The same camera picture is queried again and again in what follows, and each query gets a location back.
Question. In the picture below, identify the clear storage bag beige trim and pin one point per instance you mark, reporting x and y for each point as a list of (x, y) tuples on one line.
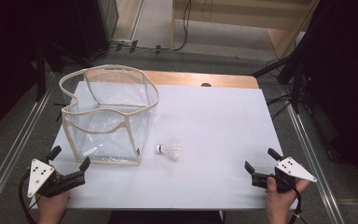
[(105, 137)]

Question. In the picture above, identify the person's left hand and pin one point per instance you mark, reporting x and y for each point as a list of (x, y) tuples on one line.
[(52, 207)]

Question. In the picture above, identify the black cabinet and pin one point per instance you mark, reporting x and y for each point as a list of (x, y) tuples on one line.
[(96, 25)]

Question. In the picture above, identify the wooden table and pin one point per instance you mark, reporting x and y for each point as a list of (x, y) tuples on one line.
[(199, 79)]

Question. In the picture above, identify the power strip with plugs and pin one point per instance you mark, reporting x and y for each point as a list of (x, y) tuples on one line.
[(124, 43)]

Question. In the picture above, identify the person's right hand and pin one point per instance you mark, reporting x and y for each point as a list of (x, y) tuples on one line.
[(278, 205)]

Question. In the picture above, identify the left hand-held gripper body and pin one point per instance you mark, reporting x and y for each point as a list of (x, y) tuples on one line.
[(40, 177)]

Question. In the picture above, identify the light wooden furniture frame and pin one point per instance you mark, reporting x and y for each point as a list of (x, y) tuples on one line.
[(245, 18)]

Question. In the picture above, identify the metal floor rail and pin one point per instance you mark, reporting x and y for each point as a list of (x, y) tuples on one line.
[(313, 161), (9, 155)]

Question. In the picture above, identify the black stand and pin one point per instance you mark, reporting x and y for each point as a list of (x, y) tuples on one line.
[(295, 77), (40, 71)]

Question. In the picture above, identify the white table cover sheet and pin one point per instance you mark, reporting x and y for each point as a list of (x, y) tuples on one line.
[(211, 140)]

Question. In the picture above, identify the black curtain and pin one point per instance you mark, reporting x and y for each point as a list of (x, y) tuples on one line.
[(6, 62), (345, 77)]

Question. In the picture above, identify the white feather shuttlecock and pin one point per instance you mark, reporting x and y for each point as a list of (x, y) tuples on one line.
[(171, 150)]

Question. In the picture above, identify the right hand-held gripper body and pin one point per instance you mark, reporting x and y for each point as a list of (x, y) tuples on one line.
[(292, 169)]

